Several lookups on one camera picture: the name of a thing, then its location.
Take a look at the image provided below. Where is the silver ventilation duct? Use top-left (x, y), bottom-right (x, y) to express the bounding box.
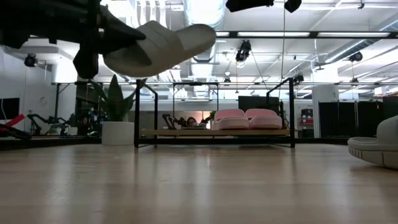
top-left (183, 0), bottom-right (227, 30)

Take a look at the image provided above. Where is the black room partition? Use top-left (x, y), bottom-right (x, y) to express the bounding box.
top-left (318, 100), bottom-right (384, 138)

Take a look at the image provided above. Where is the black screen behind shelf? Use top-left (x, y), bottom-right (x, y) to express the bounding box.
top-left (238, 95), bottom-right (280, 110)

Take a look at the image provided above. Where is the grey slide sandal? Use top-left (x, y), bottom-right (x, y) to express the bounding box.
top-left (102, 19), bottom-right (218, 78)
top-left (347, 114), bottom-right (398, 170)

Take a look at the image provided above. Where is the black hanging ceiling camera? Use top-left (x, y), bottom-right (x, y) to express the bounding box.
top-left (235, 39), bottom-right (252, 63)

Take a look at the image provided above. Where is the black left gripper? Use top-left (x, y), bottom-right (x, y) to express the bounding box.
top-left (55, 0), bottom-right (147, 80)

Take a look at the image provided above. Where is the black overhead frame beam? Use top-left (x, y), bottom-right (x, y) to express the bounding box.
top-left (214, 30), bottom-right (398, 39)

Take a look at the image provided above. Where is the person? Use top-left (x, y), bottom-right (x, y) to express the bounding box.
top-left (185, 116), bottom-right (200, 128)

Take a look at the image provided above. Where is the snake plant in white pot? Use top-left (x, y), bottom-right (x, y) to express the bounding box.
top-left (88, 73), bottom-right (149, 146)

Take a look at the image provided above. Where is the black metal table frame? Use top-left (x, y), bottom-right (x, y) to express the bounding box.
top-left (0, 136), bottom-right (349, 150)

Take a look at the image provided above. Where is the black ceiling spotlight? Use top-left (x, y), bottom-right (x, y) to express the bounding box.
top-left (24, 54), bottom-right (37, 68)
top-left (348, 50), bottom-right (364, 63)

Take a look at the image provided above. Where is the black frame wooden shoe shelf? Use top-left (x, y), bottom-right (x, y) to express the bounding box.
top-left (133, 77), bottom-right (295, 149)

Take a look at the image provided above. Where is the red padded object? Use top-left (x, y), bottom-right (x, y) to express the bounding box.
top-left (0, 114), bottom-right (25, 128)

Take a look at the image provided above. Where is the black wall monitor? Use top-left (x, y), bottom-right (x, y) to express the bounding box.
top-left (0, 98), bottom-right (21, 121)

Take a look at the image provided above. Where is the pink slide sandal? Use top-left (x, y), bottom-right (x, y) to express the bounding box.
top-left (212, 108), bottom-right (250, 131)
top-left (245, 108), bottom-right (284, 130)

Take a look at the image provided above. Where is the background equipment rack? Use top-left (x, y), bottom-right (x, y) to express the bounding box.
top-left (300, 108), bottom-right (314, 138)

